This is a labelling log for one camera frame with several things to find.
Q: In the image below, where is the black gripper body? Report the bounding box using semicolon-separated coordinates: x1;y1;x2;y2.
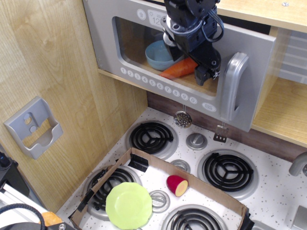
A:
163;29;221;71

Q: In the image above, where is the hanging metal spatula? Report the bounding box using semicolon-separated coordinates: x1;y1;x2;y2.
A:
213;122;229;143

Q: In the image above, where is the front left stove burner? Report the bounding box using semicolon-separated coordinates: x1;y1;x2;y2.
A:
83;166;142;221

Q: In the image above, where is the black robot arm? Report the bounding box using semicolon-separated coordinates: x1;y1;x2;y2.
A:
161;0;224;86

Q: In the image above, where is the wooden toy kitchen shelf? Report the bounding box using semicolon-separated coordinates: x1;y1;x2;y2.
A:
84;0;307;146

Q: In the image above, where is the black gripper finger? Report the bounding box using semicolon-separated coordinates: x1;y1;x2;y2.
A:
168;45;184;61
194;66;212;86

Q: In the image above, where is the back right stove burner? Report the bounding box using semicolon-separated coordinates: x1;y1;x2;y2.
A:
197;149;259;201

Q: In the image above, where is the light blue bowl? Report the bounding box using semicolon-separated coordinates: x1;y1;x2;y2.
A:
145;40;175;71

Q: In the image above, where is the grey stove knob front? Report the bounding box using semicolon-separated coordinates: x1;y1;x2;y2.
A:
150;190;170;213

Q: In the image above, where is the hanging metal strainer spoon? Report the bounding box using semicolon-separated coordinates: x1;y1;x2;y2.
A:
174;105;192;128

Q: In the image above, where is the brown cardboard barrier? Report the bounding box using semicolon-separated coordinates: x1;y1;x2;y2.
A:
69;148;254;230

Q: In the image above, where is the stove burner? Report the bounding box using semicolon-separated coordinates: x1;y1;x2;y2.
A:
197;149;259;201
83;166;142;221
125;121;179;160
161;204;228;230

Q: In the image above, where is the green plastic plate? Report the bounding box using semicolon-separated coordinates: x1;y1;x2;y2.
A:
106;182;152;230

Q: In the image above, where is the grey sink faucet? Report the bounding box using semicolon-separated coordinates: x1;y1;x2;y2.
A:
289;152;307;176

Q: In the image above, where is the grey toy microwave door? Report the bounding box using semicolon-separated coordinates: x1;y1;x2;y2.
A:
83;0;276;131

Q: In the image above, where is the red toy apple half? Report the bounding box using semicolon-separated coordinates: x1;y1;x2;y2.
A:
166;175;189;197

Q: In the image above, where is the front right stove burner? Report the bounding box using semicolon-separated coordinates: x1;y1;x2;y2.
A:
161;204;228;230

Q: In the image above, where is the grey wall phone holder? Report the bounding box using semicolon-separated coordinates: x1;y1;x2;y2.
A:
4;96;63;160

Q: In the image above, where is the back left stove burner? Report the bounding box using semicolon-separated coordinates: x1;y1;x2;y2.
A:
125;121;179;160

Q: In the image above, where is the orange toy carrot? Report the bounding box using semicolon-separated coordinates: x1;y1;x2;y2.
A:
160;57;198;79

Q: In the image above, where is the grey stove knob middle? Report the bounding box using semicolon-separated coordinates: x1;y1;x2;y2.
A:
171;160;190;173

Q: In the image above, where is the grey stove knob back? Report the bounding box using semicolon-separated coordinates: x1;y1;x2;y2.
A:
186;133;208;150

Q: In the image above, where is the grey stove knob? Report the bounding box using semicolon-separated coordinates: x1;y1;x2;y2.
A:
171;160;190;173
186;133;208;150
150;190;170;213

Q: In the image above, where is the black braided cable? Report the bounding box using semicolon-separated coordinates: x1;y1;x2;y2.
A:
0;203;46;230

